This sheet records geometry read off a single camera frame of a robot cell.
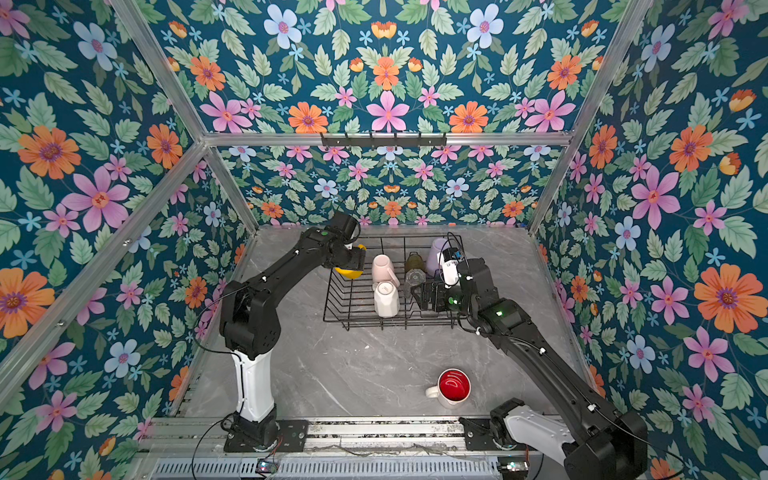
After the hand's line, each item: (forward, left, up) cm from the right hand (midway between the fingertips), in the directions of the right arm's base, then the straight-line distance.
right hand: (426, 285), depth 75 cm
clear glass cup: (+12, +3, -13) cm, 18 cm away
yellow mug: (+11, +22, -9) cm, 26 cm away
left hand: (+17, +20, -8) cm, 28 cm away
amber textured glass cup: (+20, +2, -15) cm, 26 cm away
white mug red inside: (-18, -8, -23) cm, 30 cm away
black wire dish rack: (+8, +23, -21) cm, 32 cm away
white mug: (+3, +11, -12) cm, 16 cm away
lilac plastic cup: (+19, -4, -15) cm, 24 cm away
